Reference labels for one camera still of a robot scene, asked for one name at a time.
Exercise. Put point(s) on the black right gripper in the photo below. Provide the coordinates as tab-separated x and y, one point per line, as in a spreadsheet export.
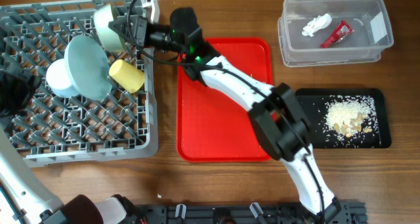
140	31

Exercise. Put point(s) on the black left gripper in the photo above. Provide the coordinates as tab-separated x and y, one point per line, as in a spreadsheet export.
25	86

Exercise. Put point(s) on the light blue bowl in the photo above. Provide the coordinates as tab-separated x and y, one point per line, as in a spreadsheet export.
59	81

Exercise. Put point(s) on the yellow plastic cup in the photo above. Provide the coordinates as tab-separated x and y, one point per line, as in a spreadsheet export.
127	75

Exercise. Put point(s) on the green plastic bowl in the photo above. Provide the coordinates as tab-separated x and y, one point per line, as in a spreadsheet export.
110	40

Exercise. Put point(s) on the light blue plate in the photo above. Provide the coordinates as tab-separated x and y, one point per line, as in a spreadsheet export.
87	67

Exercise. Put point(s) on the white napkin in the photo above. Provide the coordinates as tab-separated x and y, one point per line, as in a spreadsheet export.
318	23

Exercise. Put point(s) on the red snack wrapper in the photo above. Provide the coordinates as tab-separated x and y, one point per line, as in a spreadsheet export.
340	32

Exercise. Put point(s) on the rice and peanut scraps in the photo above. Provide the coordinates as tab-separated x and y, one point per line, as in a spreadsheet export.
350	117

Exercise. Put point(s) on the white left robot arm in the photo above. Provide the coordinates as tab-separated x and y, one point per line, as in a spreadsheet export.
24	198

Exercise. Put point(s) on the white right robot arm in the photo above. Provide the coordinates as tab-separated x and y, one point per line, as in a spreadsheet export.
279	123

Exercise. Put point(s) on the grey dishwasher rack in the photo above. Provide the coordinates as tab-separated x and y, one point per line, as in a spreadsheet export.
52	129

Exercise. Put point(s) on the red plastic tray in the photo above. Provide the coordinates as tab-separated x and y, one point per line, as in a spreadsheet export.
210	126

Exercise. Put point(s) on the clear plastic bin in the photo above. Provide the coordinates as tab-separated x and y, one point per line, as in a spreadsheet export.
328	32

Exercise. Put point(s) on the black plastic tray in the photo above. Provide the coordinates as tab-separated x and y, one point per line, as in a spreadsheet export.
313	102

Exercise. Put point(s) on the white label sticker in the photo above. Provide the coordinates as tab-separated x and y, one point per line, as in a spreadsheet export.
378	27

